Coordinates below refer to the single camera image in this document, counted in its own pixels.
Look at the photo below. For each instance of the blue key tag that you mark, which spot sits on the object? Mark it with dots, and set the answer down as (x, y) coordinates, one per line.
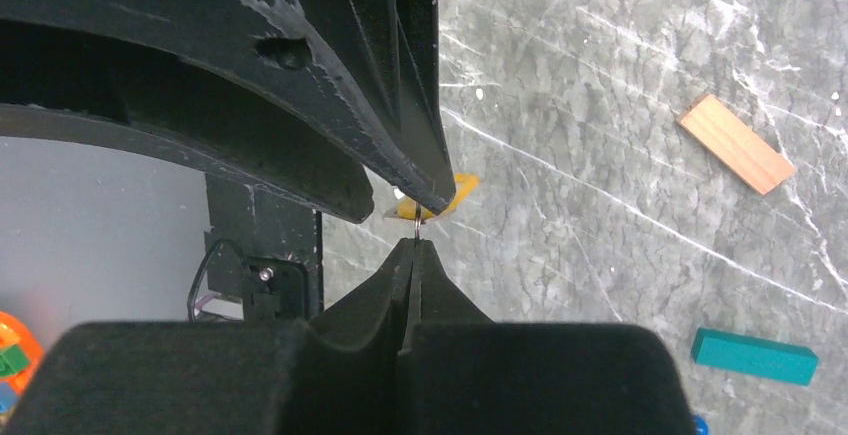
(701, 427)

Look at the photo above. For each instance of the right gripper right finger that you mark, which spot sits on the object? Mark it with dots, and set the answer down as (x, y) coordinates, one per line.
(459, 372)

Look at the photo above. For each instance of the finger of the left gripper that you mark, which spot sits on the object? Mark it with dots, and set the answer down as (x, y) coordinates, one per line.
(384, 56)

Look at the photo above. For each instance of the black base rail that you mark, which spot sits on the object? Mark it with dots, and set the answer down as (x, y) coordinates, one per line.
(263, 259)

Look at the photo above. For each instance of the teal block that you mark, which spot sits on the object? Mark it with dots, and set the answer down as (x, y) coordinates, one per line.
(754, 356)

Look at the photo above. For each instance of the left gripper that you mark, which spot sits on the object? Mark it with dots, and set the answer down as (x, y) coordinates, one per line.
(225, 87)

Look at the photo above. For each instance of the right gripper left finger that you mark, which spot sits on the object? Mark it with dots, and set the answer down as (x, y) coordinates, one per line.
(334, 374)

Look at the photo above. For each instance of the wooden block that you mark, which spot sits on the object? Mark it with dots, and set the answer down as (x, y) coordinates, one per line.
(735, 144)

